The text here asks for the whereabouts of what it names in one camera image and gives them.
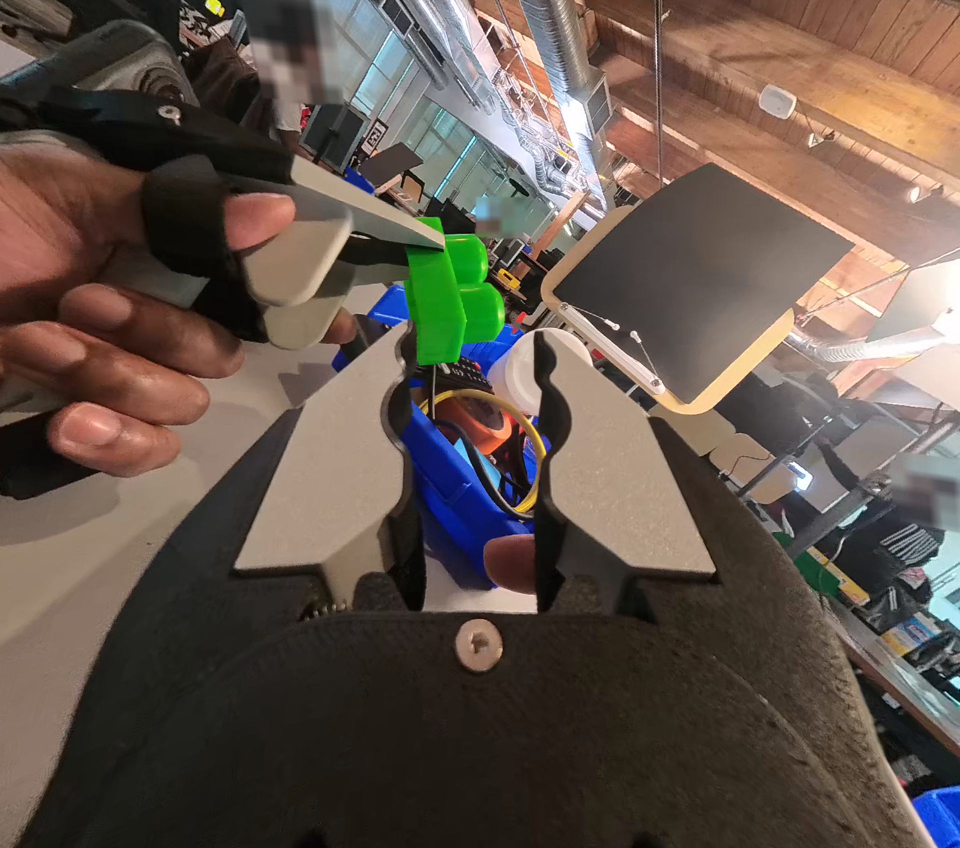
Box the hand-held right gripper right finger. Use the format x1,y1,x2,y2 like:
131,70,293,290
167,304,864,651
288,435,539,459
529,329,717,614

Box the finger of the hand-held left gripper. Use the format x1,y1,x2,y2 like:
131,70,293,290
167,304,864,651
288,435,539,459
241,154,447,308
262,235,412,350

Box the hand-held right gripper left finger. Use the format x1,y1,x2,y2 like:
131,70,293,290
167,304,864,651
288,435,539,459
234,319,423,611

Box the green plastic block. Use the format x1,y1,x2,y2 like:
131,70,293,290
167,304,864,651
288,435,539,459
403,216,507,367

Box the person's right hand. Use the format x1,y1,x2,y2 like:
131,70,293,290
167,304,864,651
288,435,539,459
483,533,538,594

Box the person's left hand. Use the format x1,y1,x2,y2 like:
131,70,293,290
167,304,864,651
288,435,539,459
0,139,357,479

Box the blue plastic bin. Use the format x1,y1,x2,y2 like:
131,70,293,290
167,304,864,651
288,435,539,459
333,282,552,590

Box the orange tape roll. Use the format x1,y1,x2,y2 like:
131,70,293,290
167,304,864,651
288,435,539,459
435,398,520,457

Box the metal ceiling conduit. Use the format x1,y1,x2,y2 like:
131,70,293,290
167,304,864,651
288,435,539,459
649,0,669,189

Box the studio light panel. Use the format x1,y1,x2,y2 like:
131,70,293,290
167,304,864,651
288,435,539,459
866,259,960,348

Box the yellow network cable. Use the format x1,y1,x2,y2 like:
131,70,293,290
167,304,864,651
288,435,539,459
418,387,546,517

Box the black board with wooden frame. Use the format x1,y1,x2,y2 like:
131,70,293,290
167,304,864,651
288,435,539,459
540,162,856,416

